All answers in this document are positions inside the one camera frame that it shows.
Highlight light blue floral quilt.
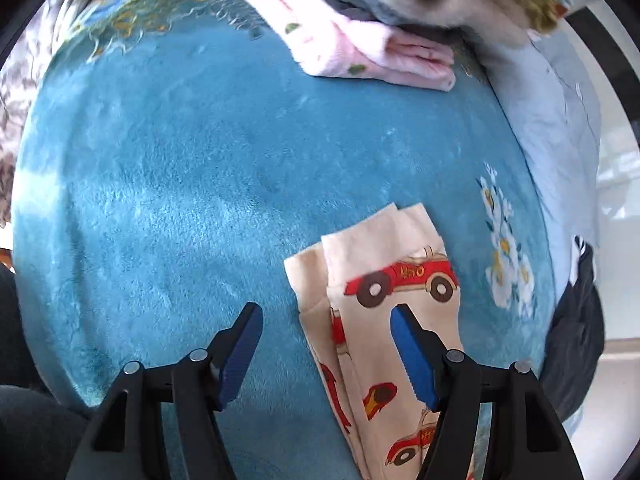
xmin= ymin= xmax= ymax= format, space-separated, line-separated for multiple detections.
xmin=470 ymin=0 xmax=606 ymax=431

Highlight black garment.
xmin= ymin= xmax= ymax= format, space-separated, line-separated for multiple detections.
xmin=542 ymin=235 xmax=607 ymax=423

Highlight cream car-print pants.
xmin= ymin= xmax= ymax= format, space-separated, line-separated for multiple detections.
xmin=284 ymin=203 xmax=481 ymax=480

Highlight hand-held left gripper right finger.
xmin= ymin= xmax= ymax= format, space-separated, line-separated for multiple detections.
xmin=390 ymin=304 xmax=585 ymax=480

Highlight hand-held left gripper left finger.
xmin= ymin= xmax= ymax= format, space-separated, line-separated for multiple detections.
xmin=65 ymin=302 xmax=264 ymax=480

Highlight white fluffy garment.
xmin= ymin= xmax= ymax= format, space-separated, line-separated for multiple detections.
xmin=345 ymin=0 xmax=532 ymax=47

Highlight pink folded cloth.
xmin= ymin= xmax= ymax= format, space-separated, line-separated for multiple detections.
xmin=224 ymin=0 xmax=457 ymax=93

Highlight white glossy wardrobe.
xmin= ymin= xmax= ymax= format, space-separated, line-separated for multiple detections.
xmin=560 ymin=2 xmax=640 ymax=361

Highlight teal floral plush blanket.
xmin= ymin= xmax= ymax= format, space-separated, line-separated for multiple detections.
xmin=0 ymin=0 xmax=557 ymax=480

